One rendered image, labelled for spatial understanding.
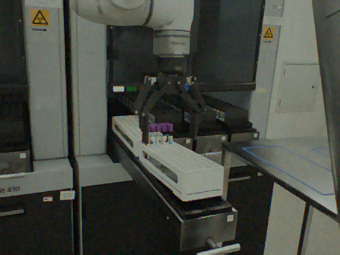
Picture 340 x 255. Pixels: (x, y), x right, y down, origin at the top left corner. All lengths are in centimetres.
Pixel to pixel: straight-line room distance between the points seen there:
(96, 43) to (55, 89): 20
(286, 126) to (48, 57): 245
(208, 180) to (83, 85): 60
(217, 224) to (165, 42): 42
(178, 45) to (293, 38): 231
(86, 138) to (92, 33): 35
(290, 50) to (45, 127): 232
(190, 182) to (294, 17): 248
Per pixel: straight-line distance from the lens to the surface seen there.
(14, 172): 112
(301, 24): 311
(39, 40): 112
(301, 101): 324
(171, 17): 79
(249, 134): 137
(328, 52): 25
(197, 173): 70
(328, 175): 101
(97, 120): 118
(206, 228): 73
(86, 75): 115
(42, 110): 115
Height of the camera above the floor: 116
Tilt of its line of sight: 16 degrees down
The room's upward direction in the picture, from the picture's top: 3 degrees clockwise
